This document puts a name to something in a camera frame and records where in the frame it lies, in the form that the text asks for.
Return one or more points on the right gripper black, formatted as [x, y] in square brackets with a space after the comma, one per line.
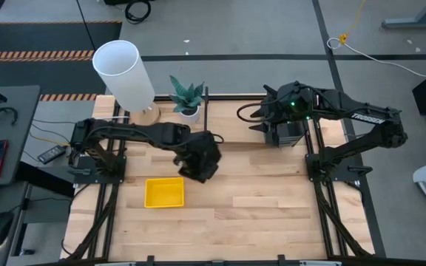
[290, 103]

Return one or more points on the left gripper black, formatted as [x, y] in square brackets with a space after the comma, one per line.
[203, 146]

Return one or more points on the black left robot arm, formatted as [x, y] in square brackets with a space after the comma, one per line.
[142, 131]

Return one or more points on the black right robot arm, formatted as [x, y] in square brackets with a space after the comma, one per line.
[364, 114]

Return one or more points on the green plant in white pot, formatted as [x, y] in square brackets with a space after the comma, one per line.
[188, 98]

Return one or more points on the yellow slotted plastic basket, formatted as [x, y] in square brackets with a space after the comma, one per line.
[164, 193]

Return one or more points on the white cylinder lamp wooden base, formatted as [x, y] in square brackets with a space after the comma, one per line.
[122, 74]

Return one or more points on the black table edge bar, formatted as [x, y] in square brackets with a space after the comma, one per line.
[216, 263]

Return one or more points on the black remote control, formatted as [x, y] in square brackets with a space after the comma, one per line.
[51, 154]

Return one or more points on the grey desk leg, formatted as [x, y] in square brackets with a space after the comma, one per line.
[416, 23]

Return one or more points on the grey office desk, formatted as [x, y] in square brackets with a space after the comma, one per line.
[17, 111]

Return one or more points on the black aluminium frame rails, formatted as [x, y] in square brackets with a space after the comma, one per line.
[104, 218]
[331, 218]

